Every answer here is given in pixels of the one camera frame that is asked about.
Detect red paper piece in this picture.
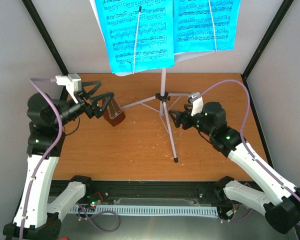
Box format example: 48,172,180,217
57,237,69,240

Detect clear acrylic metronome cover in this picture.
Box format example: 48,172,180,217
107,98,123,120

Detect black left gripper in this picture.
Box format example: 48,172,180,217
53,80,115,127

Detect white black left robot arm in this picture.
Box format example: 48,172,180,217
3,78,115,240

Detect black aluminium frame post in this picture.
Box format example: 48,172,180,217
241,0,296,77
22,0,69,75

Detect blue sheet music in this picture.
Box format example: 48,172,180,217
173,0,241,54
95,0,175,75

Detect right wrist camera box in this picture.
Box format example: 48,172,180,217
187,92,204,117

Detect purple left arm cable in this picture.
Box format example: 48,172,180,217
18,78,120,240

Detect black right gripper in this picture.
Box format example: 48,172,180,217
168,104,214,137

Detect white tripod music stand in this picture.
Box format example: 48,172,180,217
88,0,193,164

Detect black aluminium frame post right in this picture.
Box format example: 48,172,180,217
241,0,296,77

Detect light blue slotted cable duct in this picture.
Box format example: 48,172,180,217
69,203,220,217

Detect black aluminium frame post left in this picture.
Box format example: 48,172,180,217
22,0,69,75

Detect brown wooden metronome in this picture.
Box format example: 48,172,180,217
103,98,126,127

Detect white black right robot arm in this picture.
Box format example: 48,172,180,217
168,102,300,234

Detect black front mounting rail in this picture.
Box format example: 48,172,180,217
91,180,219,204

